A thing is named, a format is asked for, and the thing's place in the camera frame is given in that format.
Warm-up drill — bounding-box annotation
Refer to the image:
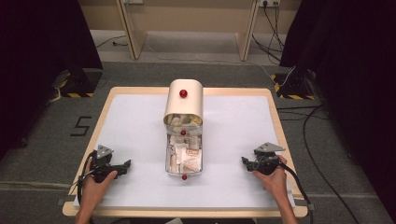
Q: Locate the white table mat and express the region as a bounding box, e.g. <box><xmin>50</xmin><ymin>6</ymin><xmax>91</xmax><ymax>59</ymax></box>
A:
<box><xmin>74</xmin><ymin>93</ymin><xmax>296</xmax><ymax>209</ymax></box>

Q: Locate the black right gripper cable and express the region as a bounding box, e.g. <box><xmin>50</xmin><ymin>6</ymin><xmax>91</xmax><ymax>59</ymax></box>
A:
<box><xmin>279</xmin><ymin>161</ymin><xmax>314</xmax><ymax>224</ymax></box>

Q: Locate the grey tape strip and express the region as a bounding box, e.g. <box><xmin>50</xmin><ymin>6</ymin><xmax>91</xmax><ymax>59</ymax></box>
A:
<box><xmin>293</xmin><ymin>199</ymin><xmax>316</xmax><ymax>212</ymax></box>
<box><xmin>56</xmin><ymin>195</ymin><xmax>77</xmax><ymax>207</ymax></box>

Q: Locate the beige lid with red knob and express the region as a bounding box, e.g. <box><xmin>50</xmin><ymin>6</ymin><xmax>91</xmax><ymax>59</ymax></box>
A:
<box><xmin>163</xmin><ymin>78</ymin><xmax>205</xmax><ymax>127</ymax></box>

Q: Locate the thin black floor cable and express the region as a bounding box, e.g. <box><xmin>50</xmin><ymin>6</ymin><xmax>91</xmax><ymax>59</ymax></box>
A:
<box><xmin>94</xmin><ymin>35</ymin><xmax>129</xmax><ymax>49</ymax></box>

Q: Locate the heap of white paper packets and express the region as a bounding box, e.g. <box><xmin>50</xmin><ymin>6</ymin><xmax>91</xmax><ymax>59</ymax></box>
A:
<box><xmin>167</xmin><ymin>134</ymin><xmax>203</xmax><ymax>174</ymax></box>

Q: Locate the short-pulled cream drawer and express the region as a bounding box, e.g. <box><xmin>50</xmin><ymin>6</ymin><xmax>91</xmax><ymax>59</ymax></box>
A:
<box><xmin>163</xmin><ymin>113</ymin><xmax>204</xmax><ymax>137</ymax></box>

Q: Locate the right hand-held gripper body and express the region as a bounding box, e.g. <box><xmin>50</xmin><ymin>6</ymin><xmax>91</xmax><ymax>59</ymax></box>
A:
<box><xmin>252</xmin><ymin>142</ymin><xmax>286</xmax><ymax>176</ymax></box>

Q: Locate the heap of crumpled pale packets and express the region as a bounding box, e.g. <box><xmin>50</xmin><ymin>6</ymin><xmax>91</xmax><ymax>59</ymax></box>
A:
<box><xmin>165</xmin><ymin>113</ymin><xmax>202</xmax><ymax>128</ymax></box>

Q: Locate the bundle of black floor cables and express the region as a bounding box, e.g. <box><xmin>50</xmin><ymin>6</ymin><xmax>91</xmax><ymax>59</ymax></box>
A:
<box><xmin>251</xmin><ymin>2</ymin><xmax>286</xmax><ymax>63</ymax></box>

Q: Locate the person's left hand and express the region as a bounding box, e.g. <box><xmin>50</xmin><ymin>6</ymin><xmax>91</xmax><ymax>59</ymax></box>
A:
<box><xmin>79</xmin><ymin>158</ymin><xmax>119</xmax><ymax>210</ymax></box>

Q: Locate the light wooden desk frame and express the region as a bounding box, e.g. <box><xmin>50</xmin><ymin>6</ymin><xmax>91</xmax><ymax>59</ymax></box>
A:
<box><xmin>115</xmin><ymin>0</ymin><xmax>261</xmax><ymax>63</ymax></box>

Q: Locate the person's right hand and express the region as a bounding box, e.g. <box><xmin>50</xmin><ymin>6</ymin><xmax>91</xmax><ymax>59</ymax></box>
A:
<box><xmin>252</xmin><ymin>154</ymin><xmax>290</xmax><ymax>203</ymax></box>

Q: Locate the stand base with striped tape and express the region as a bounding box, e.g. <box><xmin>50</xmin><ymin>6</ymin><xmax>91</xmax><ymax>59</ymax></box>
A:
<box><xmin>50</xmin><ymin>68</ymin><xmax>104</xmax><ymax>99</ymax></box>
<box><xmin>270</xmin><ymin>72</ymin><xmax>316</xmax><ymax>101</ymax></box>

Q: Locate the black curtain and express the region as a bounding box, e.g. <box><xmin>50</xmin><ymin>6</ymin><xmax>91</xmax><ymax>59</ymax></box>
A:
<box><xmin>278</xmin><ymin>0</ymin><xmax>396</xmax><ymax>216</ymax></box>
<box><xmin>0</xmin><ymin>0</ymin><xmax>105</xmax><ymax>161</ymax></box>

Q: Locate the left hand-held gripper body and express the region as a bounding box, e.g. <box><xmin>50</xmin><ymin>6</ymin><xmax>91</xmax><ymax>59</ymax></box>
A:
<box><xmin>89</xmin><ymin>144</ymin><xmax>122</xmax><ymax>184</ymax></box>

